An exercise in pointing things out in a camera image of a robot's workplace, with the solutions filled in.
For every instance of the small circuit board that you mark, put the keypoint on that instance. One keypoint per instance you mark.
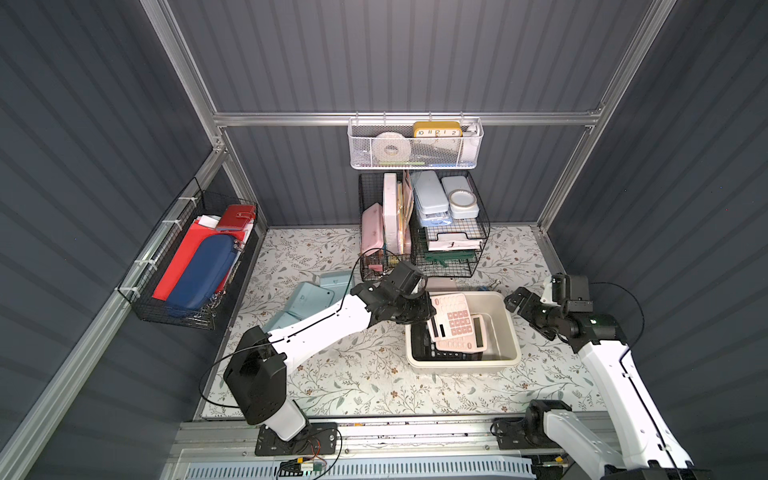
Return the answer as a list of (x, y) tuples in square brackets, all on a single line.
[(301, 467)]

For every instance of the pink calculator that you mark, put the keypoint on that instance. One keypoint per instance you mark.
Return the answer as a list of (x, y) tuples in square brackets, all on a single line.
[(470, 336), (450, 310)]

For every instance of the black wire side basket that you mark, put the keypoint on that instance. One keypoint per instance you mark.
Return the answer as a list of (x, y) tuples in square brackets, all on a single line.
[(139, 283)]

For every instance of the pink upright book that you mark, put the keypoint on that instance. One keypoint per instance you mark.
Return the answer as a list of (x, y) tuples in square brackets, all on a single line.
[(390, 212)]

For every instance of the blue binder clip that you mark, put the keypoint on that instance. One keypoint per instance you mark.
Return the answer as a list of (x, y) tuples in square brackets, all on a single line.
[(493, 285)]

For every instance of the red folder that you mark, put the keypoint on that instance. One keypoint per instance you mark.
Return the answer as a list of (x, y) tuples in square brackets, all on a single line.
[(202, 228)]

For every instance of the white round tape box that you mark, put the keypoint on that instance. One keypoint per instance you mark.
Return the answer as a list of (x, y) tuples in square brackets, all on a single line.
[(462, 200)]

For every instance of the yellow clock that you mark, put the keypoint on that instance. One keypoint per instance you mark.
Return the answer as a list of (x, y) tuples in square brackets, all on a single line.
[(437, 129)]

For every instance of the red wallet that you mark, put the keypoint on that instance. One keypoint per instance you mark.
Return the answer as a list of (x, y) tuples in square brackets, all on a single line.
[(236, 218)]

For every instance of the pink case in organizer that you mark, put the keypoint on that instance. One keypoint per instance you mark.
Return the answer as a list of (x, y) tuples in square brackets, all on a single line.
[(372, 230)]

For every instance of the black wire desk organizer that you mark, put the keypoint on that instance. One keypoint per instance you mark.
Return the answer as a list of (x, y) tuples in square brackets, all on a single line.
[(470, 234)]

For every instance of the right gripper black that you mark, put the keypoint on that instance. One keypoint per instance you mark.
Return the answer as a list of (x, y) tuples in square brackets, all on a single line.
[(526, 303)]

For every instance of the light blue pencil case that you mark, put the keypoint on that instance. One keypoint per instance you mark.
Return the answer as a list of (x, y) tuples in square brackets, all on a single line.
[(430, 196)]

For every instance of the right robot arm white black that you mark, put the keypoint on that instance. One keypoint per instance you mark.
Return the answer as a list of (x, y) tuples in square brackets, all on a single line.
[(647, 447)]

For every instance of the white mesh hanging basket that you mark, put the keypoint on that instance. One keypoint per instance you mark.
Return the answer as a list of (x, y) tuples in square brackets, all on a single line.
[(427, 153)]

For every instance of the floral table mat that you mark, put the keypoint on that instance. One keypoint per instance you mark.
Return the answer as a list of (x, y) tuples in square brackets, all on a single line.
[(369, 374)]

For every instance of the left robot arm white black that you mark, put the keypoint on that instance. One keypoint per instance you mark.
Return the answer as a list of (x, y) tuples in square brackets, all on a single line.
[(258, 370)]

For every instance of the light blue calculator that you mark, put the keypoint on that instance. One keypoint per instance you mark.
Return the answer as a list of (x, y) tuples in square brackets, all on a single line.
[(308, 299), (282, 319), (337, 282)]

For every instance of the white tape roll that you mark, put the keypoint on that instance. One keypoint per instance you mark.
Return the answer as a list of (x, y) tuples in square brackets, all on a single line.
[(391, 148)]

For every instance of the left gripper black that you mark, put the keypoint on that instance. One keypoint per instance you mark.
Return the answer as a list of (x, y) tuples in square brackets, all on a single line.
[(417, 306)]

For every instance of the navy blue pouch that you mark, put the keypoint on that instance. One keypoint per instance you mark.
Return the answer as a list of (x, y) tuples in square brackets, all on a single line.
[(208, 267)]

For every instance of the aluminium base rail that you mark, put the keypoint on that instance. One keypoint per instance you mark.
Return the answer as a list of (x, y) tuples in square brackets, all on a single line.
[(411, 447)]

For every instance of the beige plastic storage box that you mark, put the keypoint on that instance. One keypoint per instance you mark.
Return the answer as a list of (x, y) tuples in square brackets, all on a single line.
[(503, 350)]

